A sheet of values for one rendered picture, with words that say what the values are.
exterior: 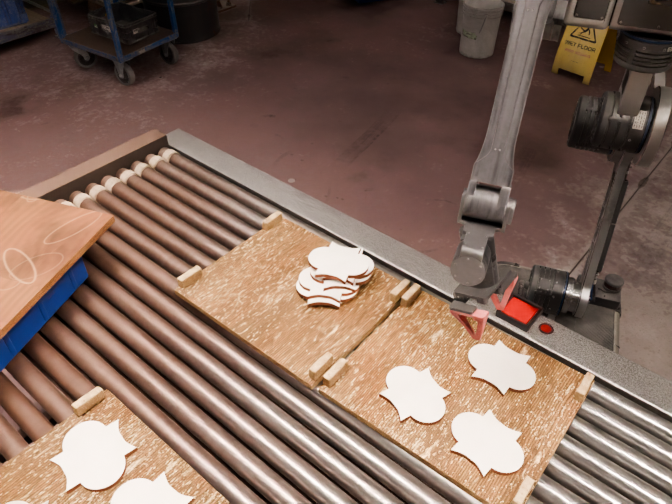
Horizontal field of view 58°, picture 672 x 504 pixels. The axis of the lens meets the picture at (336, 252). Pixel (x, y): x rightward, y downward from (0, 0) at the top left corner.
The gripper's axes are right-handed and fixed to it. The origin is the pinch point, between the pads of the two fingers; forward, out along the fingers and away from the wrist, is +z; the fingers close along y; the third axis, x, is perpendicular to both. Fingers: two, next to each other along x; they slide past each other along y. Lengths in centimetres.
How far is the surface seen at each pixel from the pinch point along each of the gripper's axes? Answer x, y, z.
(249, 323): -45.0, 20.0, -1.0
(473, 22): -179, -333, 14
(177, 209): -88, 1, -14
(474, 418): 1.7, 12.0, 13.1
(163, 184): -100, -4, -18
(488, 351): -3.0, -3.6, 11.1
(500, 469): 9.5, 18.2, 15.9
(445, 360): -9.1, 2.9, 10.4
